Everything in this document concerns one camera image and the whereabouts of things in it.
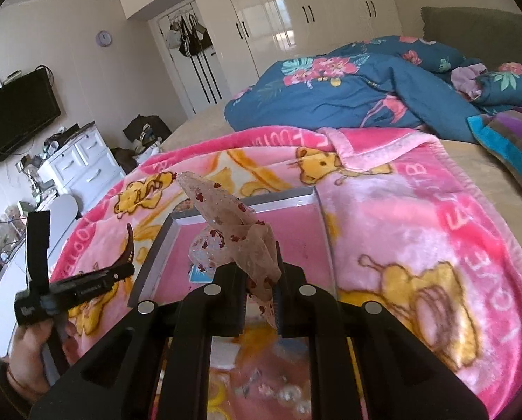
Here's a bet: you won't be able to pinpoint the blue floral duvet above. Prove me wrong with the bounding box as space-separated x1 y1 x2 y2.
224 36 522 142

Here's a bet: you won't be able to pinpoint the white drawer dresser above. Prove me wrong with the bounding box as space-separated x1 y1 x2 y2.
38 122 125 215

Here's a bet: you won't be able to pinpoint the black wall television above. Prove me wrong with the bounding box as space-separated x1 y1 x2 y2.
0 65 62 162

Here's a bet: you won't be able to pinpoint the small earrings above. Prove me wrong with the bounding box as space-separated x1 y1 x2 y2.
276 384 312 419

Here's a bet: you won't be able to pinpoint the hanging bags on door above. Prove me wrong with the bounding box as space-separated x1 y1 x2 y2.
165 12 213 57

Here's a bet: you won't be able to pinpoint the sheer floral hair scrunchie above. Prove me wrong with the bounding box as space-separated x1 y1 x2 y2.
176 171 282 326

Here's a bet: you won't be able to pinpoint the grey shallow cardboard tray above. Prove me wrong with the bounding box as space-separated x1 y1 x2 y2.
128 186 337 307

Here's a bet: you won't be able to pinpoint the person's left hand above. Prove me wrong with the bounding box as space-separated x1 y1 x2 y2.
6 320 55 404

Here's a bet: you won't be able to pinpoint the purple wall clock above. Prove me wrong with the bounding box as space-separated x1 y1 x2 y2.
96 30 113 48

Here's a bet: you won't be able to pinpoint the blue printed card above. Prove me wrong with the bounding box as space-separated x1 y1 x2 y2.
189 265 213 285

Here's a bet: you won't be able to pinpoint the striped colourful pillow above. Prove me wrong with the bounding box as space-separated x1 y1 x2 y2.
467 107 522 188

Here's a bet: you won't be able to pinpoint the silver hair clip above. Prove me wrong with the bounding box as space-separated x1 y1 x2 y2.
233 368 262 398

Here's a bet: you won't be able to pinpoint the yellow rings plastic bag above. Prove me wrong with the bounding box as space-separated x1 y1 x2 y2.
207 376 230 420

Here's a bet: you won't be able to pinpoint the green upholstered headboard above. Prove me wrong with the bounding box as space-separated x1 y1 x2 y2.
420 7 522 69

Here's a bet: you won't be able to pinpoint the white earring card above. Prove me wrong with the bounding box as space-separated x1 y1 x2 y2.
210 337 241 371

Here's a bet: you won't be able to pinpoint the dark brown hair claw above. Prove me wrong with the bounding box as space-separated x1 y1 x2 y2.
113 224 134 267

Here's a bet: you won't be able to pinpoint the pink cartoon bear blanket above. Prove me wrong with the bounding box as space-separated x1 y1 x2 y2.
52 126 522 415

